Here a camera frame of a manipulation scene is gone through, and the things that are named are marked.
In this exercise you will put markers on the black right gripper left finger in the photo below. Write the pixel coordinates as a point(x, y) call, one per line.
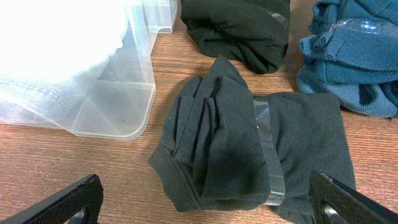
point(78, 203)

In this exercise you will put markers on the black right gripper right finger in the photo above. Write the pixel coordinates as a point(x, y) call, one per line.
point(333, 202)

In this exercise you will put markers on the clear plastic storage container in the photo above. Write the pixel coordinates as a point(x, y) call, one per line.
point(118, 105)

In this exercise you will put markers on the light blue jeans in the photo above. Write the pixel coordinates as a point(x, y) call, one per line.
point(56, 50)

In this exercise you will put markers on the black folded garment near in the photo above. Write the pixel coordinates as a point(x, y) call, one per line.
point(210, 155)

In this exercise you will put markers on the black folded garment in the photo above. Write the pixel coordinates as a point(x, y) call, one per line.
point(255, 32)
point(210, 155)

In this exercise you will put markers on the blue folded garment with tape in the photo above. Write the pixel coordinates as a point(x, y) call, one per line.
point(352, 54)

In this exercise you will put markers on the black folded garment far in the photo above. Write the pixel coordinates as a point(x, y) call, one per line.
point(255, 32)

